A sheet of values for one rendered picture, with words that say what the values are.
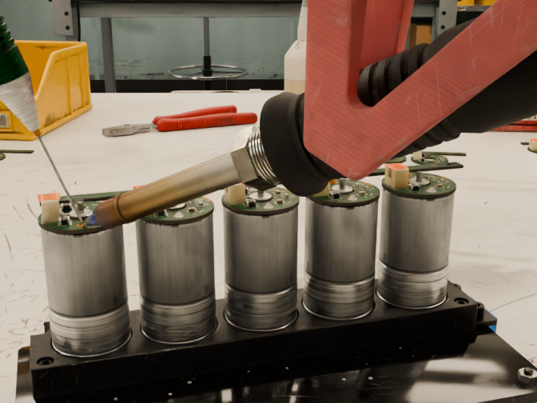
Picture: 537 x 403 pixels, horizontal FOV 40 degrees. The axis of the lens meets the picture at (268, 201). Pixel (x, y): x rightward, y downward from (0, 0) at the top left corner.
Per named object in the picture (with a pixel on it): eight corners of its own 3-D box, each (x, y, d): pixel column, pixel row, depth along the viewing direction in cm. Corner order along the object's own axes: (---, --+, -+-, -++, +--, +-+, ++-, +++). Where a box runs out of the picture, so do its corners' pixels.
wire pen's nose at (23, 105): (13, 133, 20) (-12, 83, 20) (51, 117, 21) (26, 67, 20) (17, 141, 19) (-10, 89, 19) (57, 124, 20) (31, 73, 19)
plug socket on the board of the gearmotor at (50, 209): (69, 221, 22) (68, 199, 21) (39, 223, 21) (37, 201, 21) (69, 212, 22) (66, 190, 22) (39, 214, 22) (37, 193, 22)
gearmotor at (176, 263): (224, 361, 24) (220, 212, 22) (148, 373, 23) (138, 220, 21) (208, 326, 26) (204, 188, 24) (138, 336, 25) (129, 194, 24)
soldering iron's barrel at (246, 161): (96, 250, 20) (286, 185, 17) (73, 197, 20) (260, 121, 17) (129, 234, 21) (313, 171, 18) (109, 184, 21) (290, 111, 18)
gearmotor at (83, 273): (137, 375, 23) (126, 221, 21) (55, 388, 22) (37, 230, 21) (128, 337, 25) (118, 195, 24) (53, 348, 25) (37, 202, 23)
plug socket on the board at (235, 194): (253, 203, 23) (253, 182, 23) (227, 205, 23) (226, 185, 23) (247, 195, 24) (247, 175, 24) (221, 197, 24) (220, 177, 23)
